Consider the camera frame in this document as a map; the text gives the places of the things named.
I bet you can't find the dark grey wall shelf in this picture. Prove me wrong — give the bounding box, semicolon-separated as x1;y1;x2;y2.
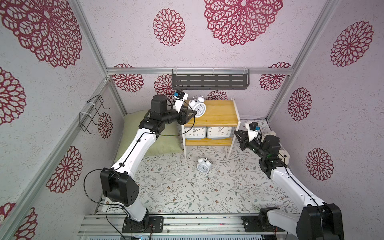
171;69;250;90

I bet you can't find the grey square alarm clock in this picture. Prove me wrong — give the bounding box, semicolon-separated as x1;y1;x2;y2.
207;127;232;139

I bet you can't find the black wire wall rack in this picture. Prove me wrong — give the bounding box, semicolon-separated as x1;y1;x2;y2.
79;94;110;135

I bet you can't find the wooden white-framed two-tier shelf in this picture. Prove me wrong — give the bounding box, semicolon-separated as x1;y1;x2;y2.
181;98;241;159

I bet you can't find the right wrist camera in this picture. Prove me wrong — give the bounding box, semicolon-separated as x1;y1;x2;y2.
246;121;261;142

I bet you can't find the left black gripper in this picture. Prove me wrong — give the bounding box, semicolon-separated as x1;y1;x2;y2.
161;105;196;125

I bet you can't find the white teddy bear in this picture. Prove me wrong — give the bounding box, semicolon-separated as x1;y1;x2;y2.
265;131;291;165

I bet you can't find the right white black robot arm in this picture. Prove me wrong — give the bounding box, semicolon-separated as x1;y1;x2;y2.
234;128;345;240

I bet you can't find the green pillow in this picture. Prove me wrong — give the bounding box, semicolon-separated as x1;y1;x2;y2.
114;110;184;163

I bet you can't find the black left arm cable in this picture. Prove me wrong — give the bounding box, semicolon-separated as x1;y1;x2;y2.
83;98;196;240

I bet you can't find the white twin-bell clock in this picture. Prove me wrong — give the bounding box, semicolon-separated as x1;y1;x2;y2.
189;95;207;118
197;158;212;173

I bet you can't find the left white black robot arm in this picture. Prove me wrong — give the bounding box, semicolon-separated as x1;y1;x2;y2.
100;91;197;232

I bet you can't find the metal base rail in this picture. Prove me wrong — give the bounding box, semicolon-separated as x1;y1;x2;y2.
77;212;301;236

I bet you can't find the grey square clock face-down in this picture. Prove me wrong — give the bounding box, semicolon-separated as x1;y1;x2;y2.
184;127;207;140

